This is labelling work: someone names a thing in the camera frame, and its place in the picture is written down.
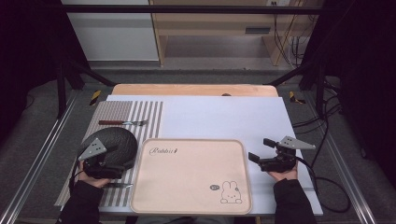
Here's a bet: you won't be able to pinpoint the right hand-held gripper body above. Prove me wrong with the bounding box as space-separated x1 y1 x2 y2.
260 135 317 174

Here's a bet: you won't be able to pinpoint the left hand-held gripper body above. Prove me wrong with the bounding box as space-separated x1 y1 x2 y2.
78 137 126 180

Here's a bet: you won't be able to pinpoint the black round plate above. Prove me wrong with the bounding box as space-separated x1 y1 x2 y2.
77 126 139 172

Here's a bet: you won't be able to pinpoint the fork with wooden handle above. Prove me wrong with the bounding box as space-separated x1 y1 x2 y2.
98 119 149 127

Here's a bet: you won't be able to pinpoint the beige tray with rabbit print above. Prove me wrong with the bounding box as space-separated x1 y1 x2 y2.
130 138 253 216

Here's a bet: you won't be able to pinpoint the person's right hand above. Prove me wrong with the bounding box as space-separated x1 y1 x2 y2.
267 161 301 183

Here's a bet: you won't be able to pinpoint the person's left hand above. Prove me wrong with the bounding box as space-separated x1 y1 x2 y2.
76 161 112 189

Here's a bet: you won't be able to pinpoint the grey striped placemat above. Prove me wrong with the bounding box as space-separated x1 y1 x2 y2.
54 100 164 208

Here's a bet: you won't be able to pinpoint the white board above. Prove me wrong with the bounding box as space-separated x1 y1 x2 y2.
60 94 324 217

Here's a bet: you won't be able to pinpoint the wooden table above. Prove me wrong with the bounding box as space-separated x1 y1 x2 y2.
110 83 279 97

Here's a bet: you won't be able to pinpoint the white cabinet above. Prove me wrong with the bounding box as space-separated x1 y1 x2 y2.
61 0 160 62

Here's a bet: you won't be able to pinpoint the dark curtain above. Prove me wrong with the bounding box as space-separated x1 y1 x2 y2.
0 0 92 143
298 0 396 189

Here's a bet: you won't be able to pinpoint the wooden shelf unit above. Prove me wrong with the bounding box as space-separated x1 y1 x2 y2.
148 0 316 67

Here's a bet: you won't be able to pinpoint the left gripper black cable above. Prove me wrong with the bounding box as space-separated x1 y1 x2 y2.
68 158 82 191

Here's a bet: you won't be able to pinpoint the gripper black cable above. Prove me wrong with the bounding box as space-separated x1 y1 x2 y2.
294 155 352 215
68 158 82 191

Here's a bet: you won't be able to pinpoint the aluminium rail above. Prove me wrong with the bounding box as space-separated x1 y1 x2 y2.
0 90 79 224
305 92 378 224

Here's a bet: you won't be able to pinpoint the black floor cables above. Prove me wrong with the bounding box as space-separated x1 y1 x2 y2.
291 78 344 171

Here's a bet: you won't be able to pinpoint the black frame leg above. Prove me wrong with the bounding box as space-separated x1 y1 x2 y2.
266 60 327 119
55 58 117 119

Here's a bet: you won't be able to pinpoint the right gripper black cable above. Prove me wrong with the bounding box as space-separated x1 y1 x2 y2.
294 155 352 215

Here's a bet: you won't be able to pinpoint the bundle of hanging cables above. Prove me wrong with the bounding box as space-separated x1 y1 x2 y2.
271 0 314 68

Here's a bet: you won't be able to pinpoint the black horizontal frame bar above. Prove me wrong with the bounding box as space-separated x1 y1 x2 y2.
60 4 325 15

